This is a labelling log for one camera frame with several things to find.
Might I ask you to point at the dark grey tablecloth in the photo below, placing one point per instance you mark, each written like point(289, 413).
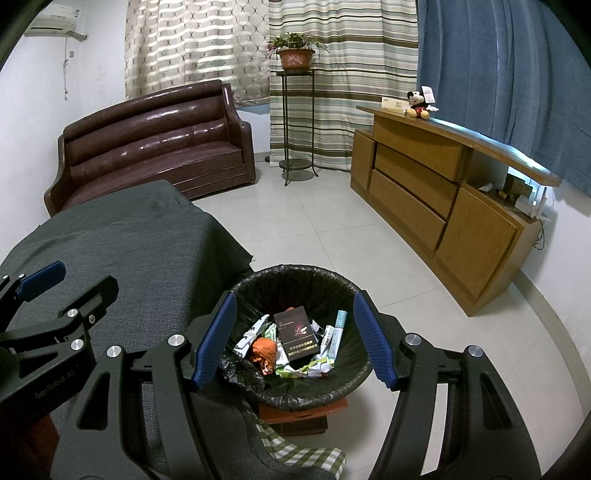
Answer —
point(138, 240)

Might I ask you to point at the mouse plush toy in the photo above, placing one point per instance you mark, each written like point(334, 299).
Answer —
point(419, 108)

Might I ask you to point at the yellow-green wrapper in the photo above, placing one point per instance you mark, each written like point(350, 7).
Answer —
point(304, 369)

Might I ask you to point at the red stool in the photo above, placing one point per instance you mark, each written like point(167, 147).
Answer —
point(304, 415)

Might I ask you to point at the trash bin with black liner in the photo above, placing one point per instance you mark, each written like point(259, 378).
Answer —
point(295, 286)

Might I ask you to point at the black cigarette box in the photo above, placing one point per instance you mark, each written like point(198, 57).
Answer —
point(295, 332)

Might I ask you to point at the white tissue box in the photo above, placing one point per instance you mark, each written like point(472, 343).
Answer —
point(394, 104)

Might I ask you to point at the wooden cabinet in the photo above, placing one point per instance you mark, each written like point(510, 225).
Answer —
point(475, 240)

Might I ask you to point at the brown leather sofa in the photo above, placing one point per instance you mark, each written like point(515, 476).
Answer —
point(152, 147)

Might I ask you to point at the blue curtain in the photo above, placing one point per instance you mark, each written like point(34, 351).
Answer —
point(498, 69)

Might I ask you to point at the striped curtain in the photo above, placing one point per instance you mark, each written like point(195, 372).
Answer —
point(360, 69)

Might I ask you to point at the green checked cloth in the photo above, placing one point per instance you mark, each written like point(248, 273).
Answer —
point(304, 454)

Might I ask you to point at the orange wrapper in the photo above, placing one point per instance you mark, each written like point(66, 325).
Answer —
point(263, 350)

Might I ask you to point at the silver knotted wrapper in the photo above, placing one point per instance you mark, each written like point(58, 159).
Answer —
point(249, 337)

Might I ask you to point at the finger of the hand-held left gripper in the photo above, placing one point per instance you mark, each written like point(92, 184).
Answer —
point(87, 304)
point(41, 279)

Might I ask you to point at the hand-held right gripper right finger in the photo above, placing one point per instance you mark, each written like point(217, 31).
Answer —
point(374, 341)

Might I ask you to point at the large white tube green print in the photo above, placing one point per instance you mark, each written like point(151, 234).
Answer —
point(339, 327)

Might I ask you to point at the white air conditioner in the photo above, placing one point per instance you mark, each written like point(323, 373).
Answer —
point(53, 23)

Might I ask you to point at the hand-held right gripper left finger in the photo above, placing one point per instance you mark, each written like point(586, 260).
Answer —
point(214, 341)

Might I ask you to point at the white router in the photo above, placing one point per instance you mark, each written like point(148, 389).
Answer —
point(538, 205)

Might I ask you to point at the black metal plant stand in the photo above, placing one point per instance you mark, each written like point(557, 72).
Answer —
point(295, 165)

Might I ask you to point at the small brown box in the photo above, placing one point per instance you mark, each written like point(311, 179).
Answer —
point(515, 187)

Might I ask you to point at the potted plant in red pot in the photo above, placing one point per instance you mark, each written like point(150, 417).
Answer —
point(295, 59)

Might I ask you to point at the beige patterned curtain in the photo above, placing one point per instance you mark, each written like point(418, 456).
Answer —
point(194, 41)

